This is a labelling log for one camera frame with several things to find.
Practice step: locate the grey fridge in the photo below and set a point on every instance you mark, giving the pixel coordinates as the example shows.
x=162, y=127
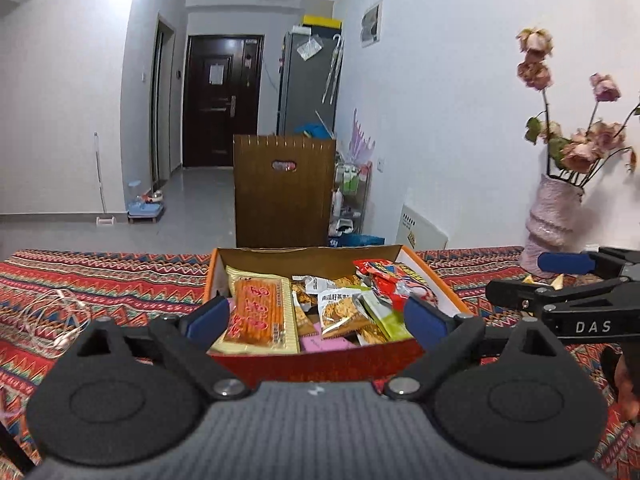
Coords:
x=300, y=90

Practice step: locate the red snack packet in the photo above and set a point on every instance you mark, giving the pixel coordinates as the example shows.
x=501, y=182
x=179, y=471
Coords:
x=385, y=280

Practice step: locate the dried rose bouquet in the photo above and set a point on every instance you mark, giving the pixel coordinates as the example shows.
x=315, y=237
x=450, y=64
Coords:
x=575, y=147

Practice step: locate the yellow box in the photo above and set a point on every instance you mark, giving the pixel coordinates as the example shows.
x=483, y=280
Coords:
x=322, y=21

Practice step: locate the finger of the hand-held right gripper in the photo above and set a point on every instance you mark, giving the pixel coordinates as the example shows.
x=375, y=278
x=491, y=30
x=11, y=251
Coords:
x=565, y=263
x=515, y=294

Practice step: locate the blue plastic bag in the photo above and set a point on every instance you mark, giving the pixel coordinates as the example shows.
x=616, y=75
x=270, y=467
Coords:
x=357, y=240

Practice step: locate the yellow striped foil packet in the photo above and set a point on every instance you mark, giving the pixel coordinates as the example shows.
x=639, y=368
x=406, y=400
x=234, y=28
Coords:
x=419, y=275

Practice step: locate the white wall socket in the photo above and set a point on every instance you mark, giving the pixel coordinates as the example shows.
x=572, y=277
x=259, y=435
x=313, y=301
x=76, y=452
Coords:
x=382, y=164

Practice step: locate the white oat crisp packet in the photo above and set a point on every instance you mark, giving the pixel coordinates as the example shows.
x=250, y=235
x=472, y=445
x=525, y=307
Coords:
x=345, y=310
x=303, y=305

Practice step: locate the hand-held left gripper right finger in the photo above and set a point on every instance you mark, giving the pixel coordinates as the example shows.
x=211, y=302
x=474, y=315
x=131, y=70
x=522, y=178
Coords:
x=422, y=317

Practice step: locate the blue pet feeding stand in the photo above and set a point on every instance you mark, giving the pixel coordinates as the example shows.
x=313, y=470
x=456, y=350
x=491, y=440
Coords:
x=145, y=206

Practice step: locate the white paper sheet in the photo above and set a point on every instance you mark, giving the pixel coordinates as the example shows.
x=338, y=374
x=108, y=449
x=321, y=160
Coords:
x=216, y=74

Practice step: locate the white mop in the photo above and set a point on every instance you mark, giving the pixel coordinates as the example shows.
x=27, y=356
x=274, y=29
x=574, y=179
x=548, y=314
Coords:
x=100, y=175

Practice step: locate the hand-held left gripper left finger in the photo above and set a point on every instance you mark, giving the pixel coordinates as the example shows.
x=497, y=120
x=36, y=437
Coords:
x=210, y=317

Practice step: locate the pile of orange slices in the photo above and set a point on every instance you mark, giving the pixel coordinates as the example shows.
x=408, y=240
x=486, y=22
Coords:
x=550, y=281

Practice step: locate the metal storage trolley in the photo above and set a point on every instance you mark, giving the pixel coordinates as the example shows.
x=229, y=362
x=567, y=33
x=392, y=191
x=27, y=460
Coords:
x=350, y=195

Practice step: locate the clear plastic bag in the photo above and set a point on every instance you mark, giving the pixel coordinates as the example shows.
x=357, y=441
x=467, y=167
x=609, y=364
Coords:
x=308, y=49

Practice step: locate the green white snack packet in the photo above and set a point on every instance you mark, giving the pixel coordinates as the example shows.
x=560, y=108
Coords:
x=387, y=320

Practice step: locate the pink ribbed vase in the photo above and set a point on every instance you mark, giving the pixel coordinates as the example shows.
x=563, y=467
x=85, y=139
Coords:
x=550, y=225

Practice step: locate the white umbrella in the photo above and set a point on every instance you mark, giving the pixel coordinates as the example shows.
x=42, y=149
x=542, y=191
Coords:
x=334, y=67

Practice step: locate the orange biscuit stick packet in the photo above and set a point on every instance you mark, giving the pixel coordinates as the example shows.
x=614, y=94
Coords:
x=255, y=315

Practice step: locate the framed wall panel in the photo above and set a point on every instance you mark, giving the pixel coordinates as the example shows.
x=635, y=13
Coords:
x=371, y=22

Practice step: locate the pink snack packet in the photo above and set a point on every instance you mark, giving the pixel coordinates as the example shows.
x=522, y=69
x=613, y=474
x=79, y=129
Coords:
x=325, y=345

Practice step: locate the dark brown door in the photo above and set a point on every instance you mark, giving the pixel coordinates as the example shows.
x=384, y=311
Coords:
x=222, y=125

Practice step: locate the white flat board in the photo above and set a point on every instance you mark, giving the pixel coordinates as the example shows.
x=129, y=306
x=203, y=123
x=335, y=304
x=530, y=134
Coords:
x=420, y=227

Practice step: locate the purple wall decoration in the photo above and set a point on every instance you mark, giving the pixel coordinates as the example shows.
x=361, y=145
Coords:
x=361, y=140

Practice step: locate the person's right hand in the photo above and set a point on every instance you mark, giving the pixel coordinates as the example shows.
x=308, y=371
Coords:
x=625, y=385

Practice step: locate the orange cardboard box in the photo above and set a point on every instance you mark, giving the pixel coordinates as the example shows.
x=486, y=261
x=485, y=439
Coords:
x=320, y=365

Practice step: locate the grey interior door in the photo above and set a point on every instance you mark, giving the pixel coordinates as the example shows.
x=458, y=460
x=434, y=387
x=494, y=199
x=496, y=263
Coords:
x=162, y=100

